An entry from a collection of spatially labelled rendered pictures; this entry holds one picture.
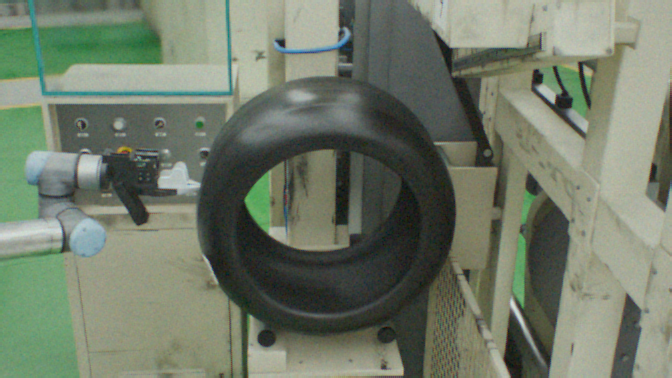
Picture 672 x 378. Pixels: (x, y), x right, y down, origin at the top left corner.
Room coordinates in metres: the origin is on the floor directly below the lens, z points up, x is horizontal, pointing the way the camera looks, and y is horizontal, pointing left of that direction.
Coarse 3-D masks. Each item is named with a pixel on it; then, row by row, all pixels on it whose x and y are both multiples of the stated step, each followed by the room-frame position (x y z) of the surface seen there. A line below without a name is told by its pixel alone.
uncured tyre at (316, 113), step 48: (288, 96) 1.57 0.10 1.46; (336, 96) 1.54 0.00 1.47; (384, 96) 1.65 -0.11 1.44; (240, 144) 1.48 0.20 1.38; (288, 144) 1.46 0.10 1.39; (336, 144) 1.46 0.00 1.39; (384, 144) 1.48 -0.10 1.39; (432, 144) 1.55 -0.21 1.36; (240, 192) 1.45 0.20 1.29; (432, 192) 1.48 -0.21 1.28; (240, 240) 1.71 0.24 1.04; (384, 240) 1.75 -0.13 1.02; (432, 240) 1.48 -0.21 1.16; (240, 288) 1.45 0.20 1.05; (288, 288) 1.67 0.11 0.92; (336, 288) 1.70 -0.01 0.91; (384, 288) 1.63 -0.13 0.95
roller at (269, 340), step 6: (258, 324) 1.53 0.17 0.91; (264, 324) 1.51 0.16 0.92; (258, 330) 1.50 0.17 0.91; (264, 330) 1.49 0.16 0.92; (270, 330) 1.49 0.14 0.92; (276, 330) 1.51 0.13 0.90; (258, 336) 1.48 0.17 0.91; (264, 336) 1.48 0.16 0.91; (270, 336) 1.48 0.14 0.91; (276, 336) 1.49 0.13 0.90; (264, 342) 1.48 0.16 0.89; (270, 342) 1.48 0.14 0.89
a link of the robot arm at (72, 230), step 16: (0, 224) 1.33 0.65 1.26; (16, 224) 1.35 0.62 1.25; (32, 224) 1.36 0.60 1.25; (48, 224) 1.38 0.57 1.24; (64, 224) 1.39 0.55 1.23; (80, 224) 1.40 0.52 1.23; (96, 224) 1.41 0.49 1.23; (0, 240) 1.30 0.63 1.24; (16, 240) 1.32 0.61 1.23; (32, 240) 1.33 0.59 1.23; (48, 240) 1.35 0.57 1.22; (64, 240) 1.37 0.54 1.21; (80, 240) 1.37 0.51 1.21; (96, 240) 1.40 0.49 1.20; (0, 256) 1.29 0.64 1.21; (16, 256) 1.32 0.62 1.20; (32, 256) 1.34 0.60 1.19
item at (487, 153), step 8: (440, 40) 1.82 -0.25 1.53; (440, 48) 1.82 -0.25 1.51; (448, 48) 1.82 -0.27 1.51; (448, 56) 1.82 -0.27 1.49; (448, 64) 1.82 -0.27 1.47; (456, 80) 1.82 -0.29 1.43; (464, 80) 1.82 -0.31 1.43; (456, 88) 1.82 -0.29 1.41; (464, 88) 1.82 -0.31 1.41; (464, 96) 1.82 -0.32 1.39; (464, 104) 1.82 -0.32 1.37; (472, 104) 1.83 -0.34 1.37; (472, 112) 1.83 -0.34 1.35; (472, 120) 1.83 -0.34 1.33; (480, 120) 1.83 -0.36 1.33; (472, 128) 1.83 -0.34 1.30; (480, 128) 1.83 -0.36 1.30; (480, 136) 1.83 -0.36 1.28; (480, 144) 1.83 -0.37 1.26; (488, 144) 1.83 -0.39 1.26; (480, 152) 1.85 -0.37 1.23; (488, 152) 1.83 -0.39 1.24; (488, 160) 1.83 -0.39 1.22
